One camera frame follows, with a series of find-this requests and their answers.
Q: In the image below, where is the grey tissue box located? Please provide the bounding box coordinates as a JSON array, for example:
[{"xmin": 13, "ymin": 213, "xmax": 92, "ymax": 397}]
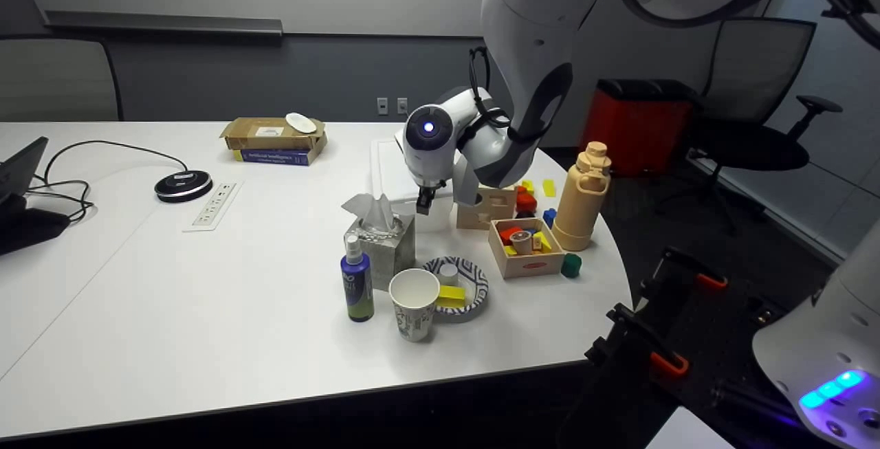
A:
[{"xmin": 342, "ymin": 193, "xmax": 417, "ymax": 292}]

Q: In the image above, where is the patterned paper plate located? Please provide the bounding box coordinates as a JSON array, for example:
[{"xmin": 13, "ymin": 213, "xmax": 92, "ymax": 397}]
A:
[{"xmin": 421, "ymin": 256, "xmax": 490, "ymax": 324}]

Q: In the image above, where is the blue book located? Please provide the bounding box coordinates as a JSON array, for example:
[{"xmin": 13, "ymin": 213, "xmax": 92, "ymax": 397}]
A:
[{"xmin": 233, "ymin": 134, "xmax": 328, "ymax": 166}]

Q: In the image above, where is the blue spray bottle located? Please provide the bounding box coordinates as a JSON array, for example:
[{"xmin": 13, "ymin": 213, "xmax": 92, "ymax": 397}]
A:
[{"xmin": 340, "ymin": 234, "xmax": 375, "ymax": 322}]

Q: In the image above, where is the black laptop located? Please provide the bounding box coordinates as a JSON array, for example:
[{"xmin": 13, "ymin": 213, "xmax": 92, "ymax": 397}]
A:
[{"xmin": 0, "ymin": 136, "xmax": 71, "ymax": 257}]

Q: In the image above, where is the wooden shape sorter box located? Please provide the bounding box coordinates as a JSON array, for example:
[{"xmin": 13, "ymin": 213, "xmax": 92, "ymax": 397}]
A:
[{"xmin": 456, "ymin": 184, "xmax": 516, "ymax": 231}]

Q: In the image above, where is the wooden toy tray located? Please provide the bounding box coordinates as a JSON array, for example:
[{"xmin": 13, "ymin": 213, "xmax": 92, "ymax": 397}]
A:
[{"xmin": 488, "ymin": 218, "xmax": 566, "ymax": 279}]

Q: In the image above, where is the white lidded container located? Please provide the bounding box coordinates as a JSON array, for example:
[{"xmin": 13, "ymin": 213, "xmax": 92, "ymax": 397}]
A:
[{"xmin": 370, "ymin": 136, "xmax": 456, "ymax": 233}]

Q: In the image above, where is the red bin with black lid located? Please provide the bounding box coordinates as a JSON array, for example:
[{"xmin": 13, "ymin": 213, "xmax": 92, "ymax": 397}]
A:
[{"xmin": 581, "ymin": 78, "xmax": 695, "ymax": 177}]

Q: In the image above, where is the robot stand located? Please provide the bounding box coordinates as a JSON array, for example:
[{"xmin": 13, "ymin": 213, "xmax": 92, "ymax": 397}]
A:
[{"xmin": 555, "ymin": 245, "xmax": 848, "ymax": 449}]

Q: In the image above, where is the cardboard box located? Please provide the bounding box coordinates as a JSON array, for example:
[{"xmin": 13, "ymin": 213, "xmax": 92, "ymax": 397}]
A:
[{"xmin": 220, "ymin": 117, "xmax": 327, "ymax": 152}]

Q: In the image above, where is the grey marker tray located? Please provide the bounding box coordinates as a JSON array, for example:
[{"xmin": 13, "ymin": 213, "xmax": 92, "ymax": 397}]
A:
[{"xmin": 45, "ymin": 10, "xmax": 284, "ymax": 39}]

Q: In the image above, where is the black cable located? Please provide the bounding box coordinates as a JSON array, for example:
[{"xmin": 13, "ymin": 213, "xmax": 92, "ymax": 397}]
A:
[{"xmin": 26, "ymin": 140, "xmax": 190, "ymax": 223}]

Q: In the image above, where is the grey mesh chair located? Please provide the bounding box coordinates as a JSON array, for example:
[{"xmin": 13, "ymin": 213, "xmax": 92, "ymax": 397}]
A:
[{"xmin": 0, "ymin": 35, "xmax": 124, "ymax": 123}]

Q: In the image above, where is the printed paper cup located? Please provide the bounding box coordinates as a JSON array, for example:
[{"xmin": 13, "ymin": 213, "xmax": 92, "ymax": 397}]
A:
[{"xmin": 389, "ymin": 269, "xmax": 441, "ymax": 342}]

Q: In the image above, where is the black clamp with orange tip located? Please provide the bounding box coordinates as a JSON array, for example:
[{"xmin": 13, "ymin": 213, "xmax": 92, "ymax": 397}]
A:
[
  {"xmin": 584, "ymin": 303, "xmax": 690, "ymax": 377},
  {"xmin": 639, "ymin": 246, "xmax": 729, "ymax": 300}
]

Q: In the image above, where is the white paper sheet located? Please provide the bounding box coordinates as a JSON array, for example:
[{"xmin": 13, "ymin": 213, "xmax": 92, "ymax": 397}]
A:
[{"xmin": 645, "ymin": 406, "xmax": 738, "ymax": 449}]

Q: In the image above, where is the black office chair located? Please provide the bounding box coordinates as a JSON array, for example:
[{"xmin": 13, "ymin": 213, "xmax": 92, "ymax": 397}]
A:
[{"xmin": 659, "ymin": 17, "xmax": 844, "ymax": 231}]

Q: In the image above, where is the tan water bottle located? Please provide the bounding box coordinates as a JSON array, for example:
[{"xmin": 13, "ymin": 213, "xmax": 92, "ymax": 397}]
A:
[{"xmin": 552, "ymin": 142, "xmax": 612, "ymax": 252}]

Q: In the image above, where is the black round speaker puck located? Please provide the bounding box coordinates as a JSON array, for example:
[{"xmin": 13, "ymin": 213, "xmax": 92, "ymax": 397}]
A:
[{"xmin": 155, "ymin": 170, "xmax": 213, "ymax": 204}]

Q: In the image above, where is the table power outlet strip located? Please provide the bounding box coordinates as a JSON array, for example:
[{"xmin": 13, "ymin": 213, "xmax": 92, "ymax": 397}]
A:
[{"xmin": 183, "ymin": 182, "xmax": 238, "ymax": 232}]

